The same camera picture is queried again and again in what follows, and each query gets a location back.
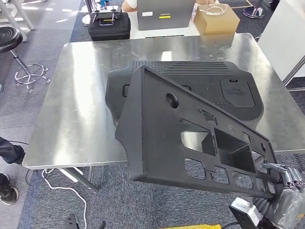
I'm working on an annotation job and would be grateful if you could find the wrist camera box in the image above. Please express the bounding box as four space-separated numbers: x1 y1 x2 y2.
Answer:
228 197 263 229
64 213 81 229

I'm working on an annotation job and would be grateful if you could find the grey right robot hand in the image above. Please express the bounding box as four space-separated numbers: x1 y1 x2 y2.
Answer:
261 162 305 229

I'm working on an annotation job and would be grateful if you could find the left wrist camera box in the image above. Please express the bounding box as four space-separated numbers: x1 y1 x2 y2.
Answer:
64 213 81 229

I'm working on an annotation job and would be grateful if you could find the cardboard box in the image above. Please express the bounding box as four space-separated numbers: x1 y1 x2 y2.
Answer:
194 3 241 36

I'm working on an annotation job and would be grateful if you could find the black engine cover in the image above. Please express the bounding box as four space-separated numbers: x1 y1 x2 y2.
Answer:
105 61 264 130

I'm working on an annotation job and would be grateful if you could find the black controller cable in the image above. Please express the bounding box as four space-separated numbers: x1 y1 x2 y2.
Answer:
7 140 46 187

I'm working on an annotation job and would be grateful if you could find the black carrying case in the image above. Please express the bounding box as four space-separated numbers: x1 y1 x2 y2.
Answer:
88 12 131 42

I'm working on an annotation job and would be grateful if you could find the white floor cable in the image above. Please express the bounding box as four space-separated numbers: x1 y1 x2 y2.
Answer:
41 168 88 229

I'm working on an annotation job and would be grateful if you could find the person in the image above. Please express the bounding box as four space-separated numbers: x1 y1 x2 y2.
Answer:
0 136 26 206

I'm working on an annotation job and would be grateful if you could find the stainless steel workbench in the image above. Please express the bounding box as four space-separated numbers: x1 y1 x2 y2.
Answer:
22 32 305 192

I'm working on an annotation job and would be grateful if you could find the chrome stanchion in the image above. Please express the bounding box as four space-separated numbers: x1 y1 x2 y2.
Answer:
81 0 96 27
242 0 266 19

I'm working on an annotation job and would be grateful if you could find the black remote controller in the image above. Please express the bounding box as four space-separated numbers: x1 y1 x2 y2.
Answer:
90 5 122 26

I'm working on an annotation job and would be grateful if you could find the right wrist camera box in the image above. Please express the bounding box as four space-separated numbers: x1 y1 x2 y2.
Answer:
228 197 263 229

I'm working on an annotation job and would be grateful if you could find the black plastic mounting plate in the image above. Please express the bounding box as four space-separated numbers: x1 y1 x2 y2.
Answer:
114 65 278 200

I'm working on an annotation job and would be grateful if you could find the white coiled cable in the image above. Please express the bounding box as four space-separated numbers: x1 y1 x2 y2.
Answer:
198 3 227 16

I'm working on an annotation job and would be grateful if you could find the black round stool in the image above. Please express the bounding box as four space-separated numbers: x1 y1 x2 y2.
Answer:
0 26 51 94

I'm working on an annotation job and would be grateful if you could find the grey box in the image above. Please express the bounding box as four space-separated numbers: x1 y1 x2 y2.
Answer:
136 0 197 31

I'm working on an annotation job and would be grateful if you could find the yellow floor tape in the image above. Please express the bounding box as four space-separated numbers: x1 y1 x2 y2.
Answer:
162 223 222 229

